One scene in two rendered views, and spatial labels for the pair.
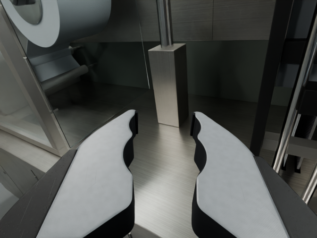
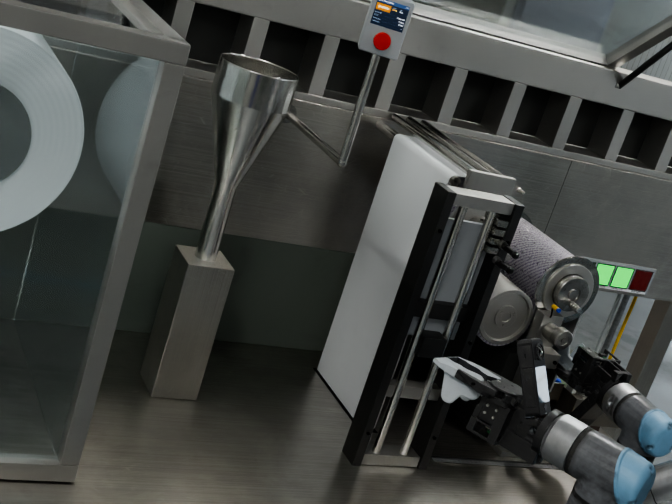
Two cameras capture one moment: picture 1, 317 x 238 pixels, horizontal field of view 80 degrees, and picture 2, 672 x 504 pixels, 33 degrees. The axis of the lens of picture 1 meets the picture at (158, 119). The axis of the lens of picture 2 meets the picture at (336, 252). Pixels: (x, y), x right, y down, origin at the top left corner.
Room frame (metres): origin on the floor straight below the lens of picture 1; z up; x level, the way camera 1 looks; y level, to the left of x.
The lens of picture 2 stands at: (-0.44, 1.57, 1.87)
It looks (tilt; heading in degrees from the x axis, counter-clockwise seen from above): 18 degrees down; 297
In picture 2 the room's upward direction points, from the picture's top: 18 degrees clockwise
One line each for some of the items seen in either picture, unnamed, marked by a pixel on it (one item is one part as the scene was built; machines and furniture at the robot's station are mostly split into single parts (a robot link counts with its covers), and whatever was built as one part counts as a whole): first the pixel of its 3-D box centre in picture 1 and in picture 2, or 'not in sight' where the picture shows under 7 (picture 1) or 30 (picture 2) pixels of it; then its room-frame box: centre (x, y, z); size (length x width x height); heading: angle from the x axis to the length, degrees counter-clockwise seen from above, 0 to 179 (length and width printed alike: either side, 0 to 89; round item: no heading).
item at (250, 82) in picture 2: not in sight; (255, 83); (0.62, -0.06, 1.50); 0.14 x 0.14 x 0.06
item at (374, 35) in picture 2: not in sight; (386, 25); (0.46, -0.15, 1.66); 0.07 x 0.07 x 0.10; 32
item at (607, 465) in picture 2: not in sight; (610, 471); (-0.19, 0.03, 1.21); 0.11 x 0.08 x 0.09; 174
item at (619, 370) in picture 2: not in sight; (599, 379); (-0.01, -0.57, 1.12); 0.12 x 0.08 x 0.09; 145
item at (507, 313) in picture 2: not in sight; (475, 289); (0.30, -0.56, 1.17); 0.26 x 0.12 x 0.12; 145
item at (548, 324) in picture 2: not in sight; (528, 385); (0.11, -0.54, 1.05); 0.06 x 0.05 x 0.31; 145
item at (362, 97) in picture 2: not in sight; (359, 108); (0.47, -0.16, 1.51); 0.02 x 0.02 x 0.20
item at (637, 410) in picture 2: not in sight; (646, 426); (-0.14, -0.48, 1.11); 0.11 x 0.08 x 0.09; 145
